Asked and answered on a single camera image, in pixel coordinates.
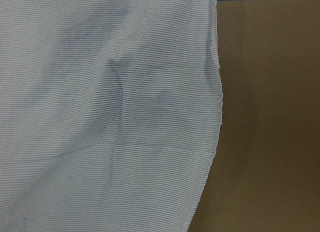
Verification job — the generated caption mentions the light blue striped shirt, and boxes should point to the light blue striped shirt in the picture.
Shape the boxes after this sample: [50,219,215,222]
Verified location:
[0,0,223,232]

